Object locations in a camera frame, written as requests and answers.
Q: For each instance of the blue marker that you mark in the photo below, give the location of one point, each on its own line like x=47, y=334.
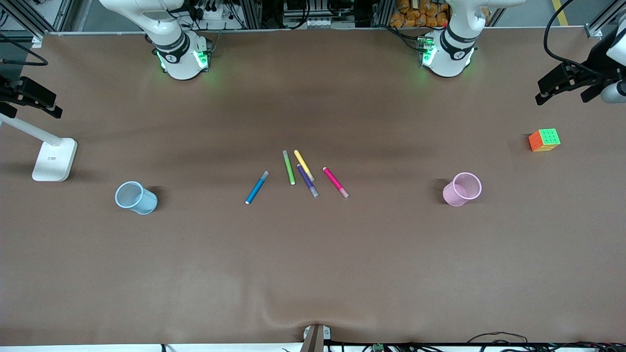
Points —
x=257, y=187

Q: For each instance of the pink marker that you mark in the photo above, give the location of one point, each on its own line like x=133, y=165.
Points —
x=334, y=181

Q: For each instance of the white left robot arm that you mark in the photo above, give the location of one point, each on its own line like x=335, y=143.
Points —
x=447, y=58

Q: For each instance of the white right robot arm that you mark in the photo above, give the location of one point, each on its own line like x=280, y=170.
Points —
x=181, y=63

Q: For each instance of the colourful puzzle cube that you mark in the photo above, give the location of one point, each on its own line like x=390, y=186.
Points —
x=547, y=139

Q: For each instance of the white desk lamp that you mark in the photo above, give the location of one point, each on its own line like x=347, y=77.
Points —
x=54, y=161

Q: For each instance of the light blue mesh cup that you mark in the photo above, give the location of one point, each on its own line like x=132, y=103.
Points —
x=142, y=203

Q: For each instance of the pink mesh cup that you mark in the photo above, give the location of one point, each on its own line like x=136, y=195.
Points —
x=452, y=195

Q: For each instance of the orange packets pile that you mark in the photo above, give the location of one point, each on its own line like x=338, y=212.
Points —
x=406, y=19

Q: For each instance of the white power strip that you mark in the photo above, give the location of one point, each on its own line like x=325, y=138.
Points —
x=320, y=22
x=215, y=13

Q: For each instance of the green marker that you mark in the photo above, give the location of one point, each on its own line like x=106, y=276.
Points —
x=289, y=167

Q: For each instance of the yellow marker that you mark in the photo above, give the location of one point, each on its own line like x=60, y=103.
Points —
x=303, y=164

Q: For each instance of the purple marker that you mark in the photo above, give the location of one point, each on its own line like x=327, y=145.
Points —
x=308, y=182

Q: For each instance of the aluminium frame profile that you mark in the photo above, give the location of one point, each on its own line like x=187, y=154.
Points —
x=594, y=30
x=61, y=14

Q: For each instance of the table edge clamp bracket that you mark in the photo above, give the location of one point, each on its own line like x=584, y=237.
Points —
x=315, y=340

